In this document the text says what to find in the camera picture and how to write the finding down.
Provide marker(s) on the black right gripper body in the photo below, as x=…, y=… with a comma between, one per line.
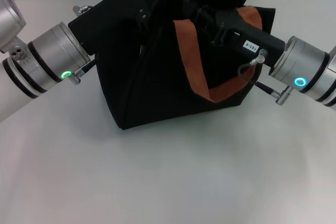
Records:
x=252, y=40

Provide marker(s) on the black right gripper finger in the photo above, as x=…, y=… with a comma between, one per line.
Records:
x=219, y=36
x=207, y=15

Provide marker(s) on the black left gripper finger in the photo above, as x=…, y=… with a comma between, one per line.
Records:
x=155, y=1

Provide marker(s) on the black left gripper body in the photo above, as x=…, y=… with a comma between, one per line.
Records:
x=113, y=16

